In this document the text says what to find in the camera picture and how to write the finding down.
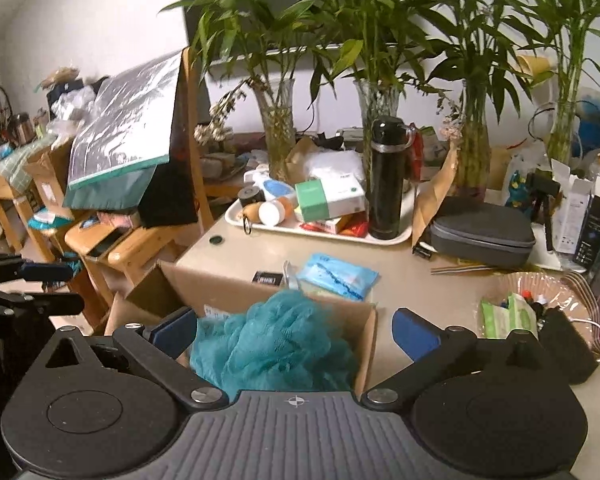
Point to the cardboard box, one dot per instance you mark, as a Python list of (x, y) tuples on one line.
[(168, 287)]

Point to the bamboo plant in glass vase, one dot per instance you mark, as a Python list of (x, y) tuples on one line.
[(262, 43)]

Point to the blue wet wipes pack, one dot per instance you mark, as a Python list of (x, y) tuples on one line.
[(339, 277)]

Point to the tall bamboo plant vase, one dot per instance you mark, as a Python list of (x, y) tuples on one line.
[(475, 44)]

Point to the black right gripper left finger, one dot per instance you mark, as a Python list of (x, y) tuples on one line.
[(151, 353)]

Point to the white serving tray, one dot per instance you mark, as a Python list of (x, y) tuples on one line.
[(291, 226)]

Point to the white orange cream bottle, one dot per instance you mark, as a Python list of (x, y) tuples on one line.
[(275, 212)]

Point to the white and green box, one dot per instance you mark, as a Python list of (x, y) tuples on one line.
[(333, 197)]

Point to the bamboo plant in crystal vase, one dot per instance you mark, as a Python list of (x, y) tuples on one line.
[(380, 45)]

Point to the black product box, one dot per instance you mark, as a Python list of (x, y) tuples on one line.
[(588, 245)]

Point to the far right bamboo plant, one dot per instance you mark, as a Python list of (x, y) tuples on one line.
[(561, 27)]

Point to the black pouch in basket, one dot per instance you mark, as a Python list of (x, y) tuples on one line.
[(568, 349)]

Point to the brown paper bag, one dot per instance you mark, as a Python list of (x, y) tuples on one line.
[(431, 195)]

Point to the black insulated bottle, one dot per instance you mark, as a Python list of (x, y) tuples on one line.
[(389, 144)]

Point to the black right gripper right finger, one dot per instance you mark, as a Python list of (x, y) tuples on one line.
[(436, 354)]

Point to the green tissue pack in basket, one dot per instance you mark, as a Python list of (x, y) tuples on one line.
[(513, 313)]

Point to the silver foil bag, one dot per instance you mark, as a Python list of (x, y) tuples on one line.
[(130, 125)]

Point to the white product box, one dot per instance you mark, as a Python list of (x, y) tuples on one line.
[(568, 216)]

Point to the small black tripod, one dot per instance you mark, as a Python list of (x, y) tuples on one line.
[(543, 191)]

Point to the teal mesh bath loofah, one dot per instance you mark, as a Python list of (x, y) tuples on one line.
[(286, 343)]

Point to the grey zippered hard case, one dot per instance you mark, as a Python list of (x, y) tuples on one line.
[(481, 232)]

